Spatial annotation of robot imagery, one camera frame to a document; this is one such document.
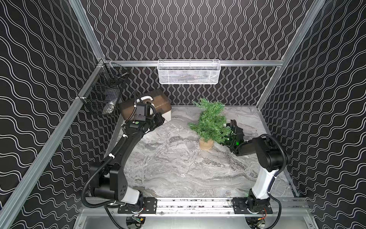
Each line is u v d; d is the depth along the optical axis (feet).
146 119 2.10
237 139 2.60
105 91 3.03
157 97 3.48
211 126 2.42
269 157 1.69
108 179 1.38
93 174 1.30
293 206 2.50
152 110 2.36
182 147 3.20
